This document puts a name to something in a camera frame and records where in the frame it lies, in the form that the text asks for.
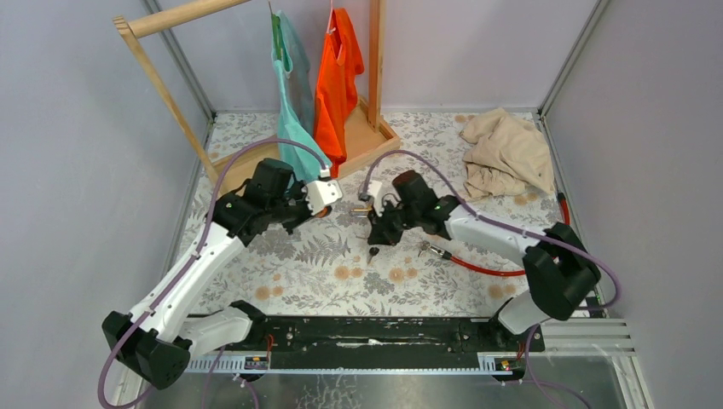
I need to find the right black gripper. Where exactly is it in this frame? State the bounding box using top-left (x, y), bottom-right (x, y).
top-left (367, 198), bottom-right (420, 247)

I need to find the black key bunch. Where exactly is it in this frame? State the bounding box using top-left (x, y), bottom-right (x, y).
top-left (366, 246), bottom-right (380, 264)

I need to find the orange black padlock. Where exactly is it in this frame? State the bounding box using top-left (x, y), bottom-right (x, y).
top-left (315, 205), bottom-right (333, 218)

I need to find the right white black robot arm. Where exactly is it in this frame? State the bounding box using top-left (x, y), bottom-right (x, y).
top-left (359, 170), bottom-right (601, 351)

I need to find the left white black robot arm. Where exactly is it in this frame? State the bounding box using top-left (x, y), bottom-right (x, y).
top-left (101, 158), bottom-right (343, 389)

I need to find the brass padlock with key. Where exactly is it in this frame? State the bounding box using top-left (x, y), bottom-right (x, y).
top-left (350, 206), bottom-right (373, 218)

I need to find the floral patterned mat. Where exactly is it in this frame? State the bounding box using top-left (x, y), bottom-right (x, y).
top-left (191, 112), bottom-right (566, 317)

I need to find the wooden clothes rack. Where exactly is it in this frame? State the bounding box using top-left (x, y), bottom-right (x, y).
top-left (112, 0), bottom-right (403, 196)

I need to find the orange shirt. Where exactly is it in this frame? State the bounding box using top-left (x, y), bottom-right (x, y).
top-left (313, 8), bottom-right (365, 177)

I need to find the teal shirt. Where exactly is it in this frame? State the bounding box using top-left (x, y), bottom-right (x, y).
top-left (271, 11), bottom-right (331, 182)

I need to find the beige crumpled cloth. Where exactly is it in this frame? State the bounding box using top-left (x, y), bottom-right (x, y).
top-left (460, 108), bottom-right (555, 199)

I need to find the white pink clothes hanger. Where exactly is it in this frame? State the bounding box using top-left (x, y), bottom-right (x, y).
top-left (326, 0), bottom-right (344, 61)

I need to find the green clothes hanger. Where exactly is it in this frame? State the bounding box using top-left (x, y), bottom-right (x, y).
top-left (268, 1), bottom-right (283, 60)

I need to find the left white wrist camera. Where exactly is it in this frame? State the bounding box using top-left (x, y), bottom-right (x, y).
top-left (305, 168), bottom-right (344, 215)

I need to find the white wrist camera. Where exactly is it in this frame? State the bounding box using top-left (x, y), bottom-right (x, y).
top-left (358, 180), bottom-right (385, 216)
top-left (305, 168), bottom-right (344, 215)

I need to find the red cable lock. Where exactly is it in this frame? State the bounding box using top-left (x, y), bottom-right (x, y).
top-left (418, 192), bottom-right (571, 279)

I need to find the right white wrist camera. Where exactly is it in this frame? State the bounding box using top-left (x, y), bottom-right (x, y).
top-left (358, 180), bottom-right (385, 216)

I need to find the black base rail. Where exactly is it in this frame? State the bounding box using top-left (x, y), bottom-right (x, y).
top-left (227, 315), bottom-right (545, 371)

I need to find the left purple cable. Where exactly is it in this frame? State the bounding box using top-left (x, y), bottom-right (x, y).
top-left (96, 138), bottom-right (333, 409)

